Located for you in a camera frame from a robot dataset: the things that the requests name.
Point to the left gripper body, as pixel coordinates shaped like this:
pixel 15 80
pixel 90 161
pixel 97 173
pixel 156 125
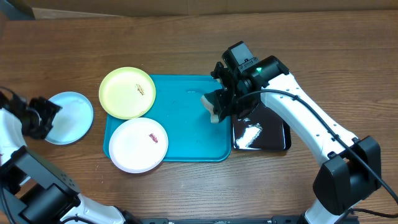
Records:
pixel 39 119

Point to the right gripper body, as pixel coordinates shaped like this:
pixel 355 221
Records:
pixel 227 101

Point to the green and yellow sponge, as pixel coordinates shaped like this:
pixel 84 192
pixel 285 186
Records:
pixel 208 101

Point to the light blue plate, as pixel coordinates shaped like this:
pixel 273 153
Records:
pixel 74 119

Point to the yellow-green plate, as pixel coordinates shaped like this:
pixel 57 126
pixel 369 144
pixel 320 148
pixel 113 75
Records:
pixel 127 93

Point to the white pink plate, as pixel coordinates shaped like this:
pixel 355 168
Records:
pixel 138 145

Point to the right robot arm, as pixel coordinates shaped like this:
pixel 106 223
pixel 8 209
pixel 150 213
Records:
pixel 349 167

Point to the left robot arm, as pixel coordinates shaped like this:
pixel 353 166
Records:
pixel 33 190

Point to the black water tray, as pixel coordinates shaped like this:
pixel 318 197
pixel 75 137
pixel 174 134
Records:
pixel 261 130

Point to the teal plastic tray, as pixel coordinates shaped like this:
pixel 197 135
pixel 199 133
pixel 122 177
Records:
pixel 177 107

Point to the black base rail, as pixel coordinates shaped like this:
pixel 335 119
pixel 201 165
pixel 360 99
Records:
pixel 274 220

